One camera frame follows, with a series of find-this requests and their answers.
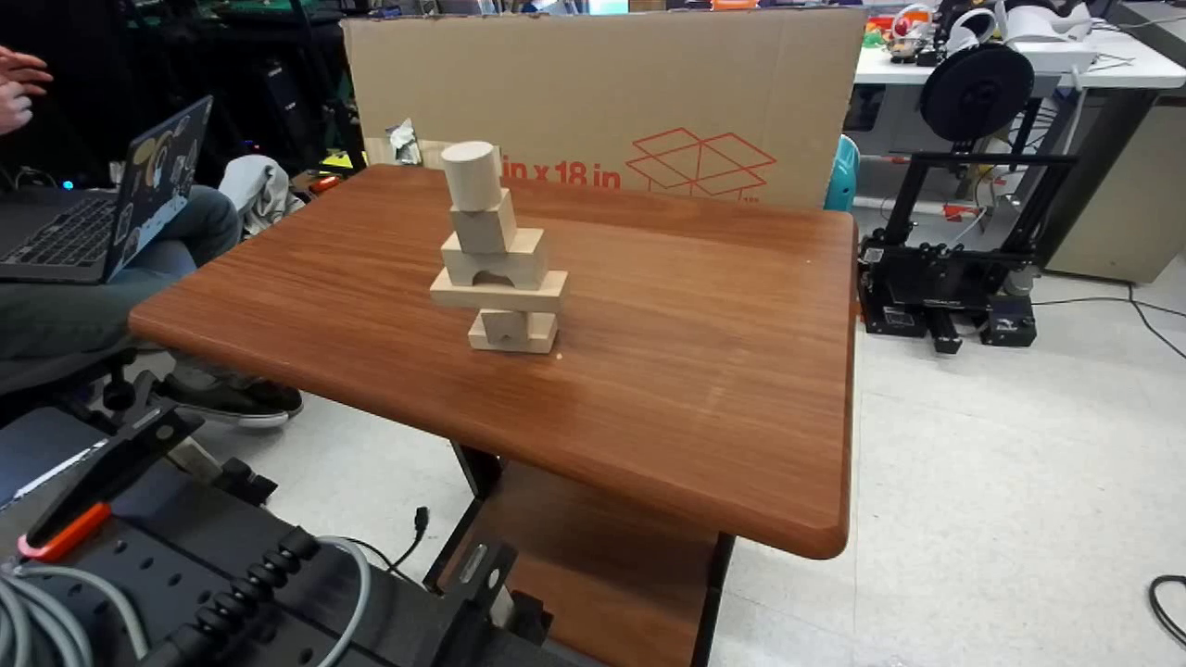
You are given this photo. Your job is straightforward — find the wooden base block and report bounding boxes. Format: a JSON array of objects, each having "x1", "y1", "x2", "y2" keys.
[{"x1": 468, "y1": 306, "x2": 560, "y2": 351}]

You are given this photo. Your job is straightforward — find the black 3D printer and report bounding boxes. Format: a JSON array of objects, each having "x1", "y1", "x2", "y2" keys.
[{"x1": 857, "y1": 88, "x2": 1077, "y2": 351}]

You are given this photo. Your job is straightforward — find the black sneaker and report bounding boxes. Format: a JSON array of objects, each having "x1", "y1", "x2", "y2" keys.
[{"x1": 165, "y1": 372, "x2": 306, "y2": 429}]

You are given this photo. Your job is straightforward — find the wooden arch block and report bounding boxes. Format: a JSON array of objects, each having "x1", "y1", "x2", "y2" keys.
[{"x1": 443, "y1": 231, "x2": 549, "y2": 290}]

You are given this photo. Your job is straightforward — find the wooden flat plank block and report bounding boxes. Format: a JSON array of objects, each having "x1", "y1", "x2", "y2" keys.
[{"x1": 431, "y1": 271, "x2": 568, "y2": 311}]

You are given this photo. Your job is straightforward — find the black floor cable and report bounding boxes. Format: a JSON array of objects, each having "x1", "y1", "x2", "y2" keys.
[{"x1": 1146, "y1": 570, "x2": 1186, "y2": 652}]

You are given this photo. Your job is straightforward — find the wooden square block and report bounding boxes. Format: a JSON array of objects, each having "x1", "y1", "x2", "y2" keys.
[{"x1": 454, "y1": 194, "x2": 521, "y2": 256}]

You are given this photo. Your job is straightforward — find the person's hand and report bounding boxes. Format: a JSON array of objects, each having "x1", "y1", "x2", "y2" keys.
[{"x1": 0, "y1": 46, "x2": 51, "y2": 138}]

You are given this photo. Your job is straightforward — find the white desk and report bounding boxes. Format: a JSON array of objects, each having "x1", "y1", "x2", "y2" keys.
[{"x1": 848, "y1": 0, "x2": 1186, "y2": 285}]

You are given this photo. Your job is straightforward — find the brown table pedestal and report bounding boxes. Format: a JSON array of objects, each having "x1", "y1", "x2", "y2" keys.
[{"x1": 426, "y1": 444, "x2": 733, "y2": 667}]

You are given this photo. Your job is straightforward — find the open laptop with stickers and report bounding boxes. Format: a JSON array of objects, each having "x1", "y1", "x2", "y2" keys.
[{"x1": 0, "y1": 98, "x2": 211, "y2": 285}]

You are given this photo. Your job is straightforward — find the black filament spool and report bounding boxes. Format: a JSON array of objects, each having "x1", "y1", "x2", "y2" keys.
[{"x1": 921, "y1": 46, "x2": 1033, "y2": 142}]

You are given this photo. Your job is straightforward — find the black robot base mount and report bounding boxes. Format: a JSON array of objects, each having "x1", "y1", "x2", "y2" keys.
[{"x1": 0, "y1": 408, "x2": 586, "y2": 667}]

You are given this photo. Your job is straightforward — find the grey cable bundle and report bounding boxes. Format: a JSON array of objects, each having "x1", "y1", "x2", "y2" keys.
[{"x1": 0, "y1": 561, "x2": 154, "y2": 667}]

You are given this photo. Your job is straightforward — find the wooden cylindrical block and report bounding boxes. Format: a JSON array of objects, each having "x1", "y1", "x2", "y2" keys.
[{"x1": 443, "y1": 142, "x2": 502, "y2": 213}]

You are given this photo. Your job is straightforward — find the seated person's legs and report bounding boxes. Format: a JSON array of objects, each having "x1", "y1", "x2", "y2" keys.
[{"x1": 0, "y1": 185, "x2": 243, "y2": 358}]

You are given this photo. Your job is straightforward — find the large cardboard box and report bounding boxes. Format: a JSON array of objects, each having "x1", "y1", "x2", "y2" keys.
[{"x1": 345, "y1": 10, "x2": 864, "y2": 209}]

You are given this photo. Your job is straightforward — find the orange handled tool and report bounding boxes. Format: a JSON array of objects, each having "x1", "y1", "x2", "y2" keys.
[{"x1": 14, "y1": 413, "x2": 197, "y2": 563}]

